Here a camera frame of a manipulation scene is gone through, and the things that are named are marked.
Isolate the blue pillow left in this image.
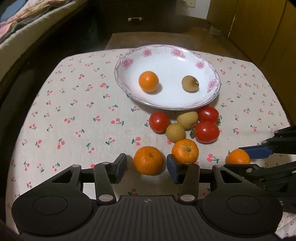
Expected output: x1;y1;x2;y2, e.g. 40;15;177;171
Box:
0;0;27;22

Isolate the dark low wooden table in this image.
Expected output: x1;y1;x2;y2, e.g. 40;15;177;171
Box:
106;27;250;61

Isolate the dark wooden dresser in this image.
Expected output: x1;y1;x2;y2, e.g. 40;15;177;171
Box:
87;0;209;40

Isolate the yellow longan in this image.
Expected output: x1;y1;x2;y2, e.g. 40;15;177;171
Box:
177;111;198;131
166;123;186;143

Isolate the pink floral blanket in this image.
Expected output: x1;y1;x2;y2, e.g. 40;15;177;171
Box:
1;1;69;41

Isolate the red tomato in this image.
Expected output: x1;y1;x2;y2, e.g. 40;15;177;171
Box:
149;111;170;133
190;121;220;144
196;105;219;123

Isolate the white wall socket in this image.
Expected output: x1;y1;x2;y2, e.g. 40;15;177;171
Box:
186;0;196;8

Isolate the white floral plate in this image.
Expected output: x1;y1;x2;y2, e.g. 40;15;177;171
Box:
114;45;221;110

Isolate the orange mandarin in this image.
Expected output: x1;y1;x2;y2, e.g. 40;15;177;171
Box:
171;139;199;164
133;146;164;175
138;71;159;93
225;149;250;164

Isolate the brown wooden cabinet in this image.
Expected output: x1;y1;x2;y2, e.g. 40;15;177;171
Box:
207;1;295;123

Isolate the brown longan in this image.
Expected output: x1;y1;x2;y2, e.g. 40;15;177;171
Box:
182;75;199;92

